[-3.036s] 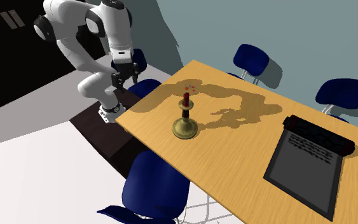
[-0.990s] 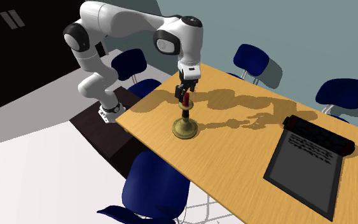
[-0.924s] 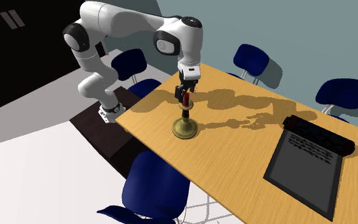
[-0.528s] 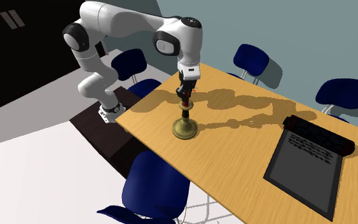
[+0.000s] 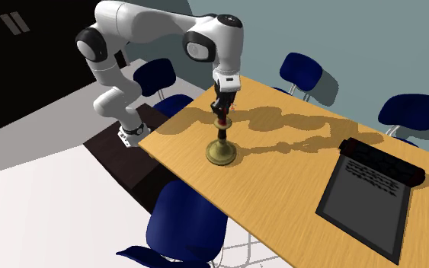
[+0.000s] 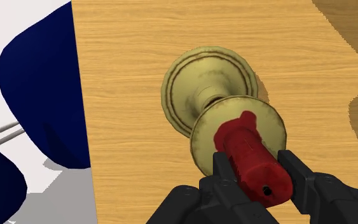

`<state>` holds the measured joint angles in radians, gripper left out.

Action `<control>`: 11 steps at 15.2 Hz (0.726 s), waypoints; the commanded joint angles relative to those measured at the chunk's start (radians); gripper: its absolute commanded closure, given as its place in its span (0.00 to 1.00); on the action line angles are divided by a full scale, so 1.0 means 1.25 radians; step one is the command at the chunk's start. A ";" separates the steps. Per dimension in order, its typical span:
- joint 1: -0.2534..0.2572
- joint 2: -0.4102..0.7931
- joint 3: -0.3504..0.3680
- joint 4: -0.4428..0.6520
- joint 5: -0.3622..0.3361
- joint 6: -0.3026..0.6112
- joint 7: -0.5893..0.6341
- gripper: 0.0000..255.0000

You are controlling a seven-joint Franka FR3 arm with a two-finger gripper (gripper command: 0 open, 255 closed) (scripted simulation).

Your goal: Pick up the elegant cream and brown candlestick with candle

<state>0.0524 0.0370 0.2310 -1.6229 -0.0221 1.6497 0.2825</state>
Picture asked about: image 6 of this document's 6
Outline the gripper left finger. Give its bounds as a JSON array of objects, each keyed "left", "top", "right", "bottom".
[{"left": 146, "top": 151, "right": 279, "bottom": 224}]

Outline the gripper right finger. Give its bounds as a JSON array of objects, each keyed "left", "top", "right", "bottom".
[{"left": 277, "top": 149, "right": 358, "bottom": 224}]

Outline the brass candlestick with red candle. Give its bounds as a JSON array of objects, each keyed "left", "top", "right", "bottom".
[{"left": 160, "top": 46, "right": 294, "bottom": 208}]

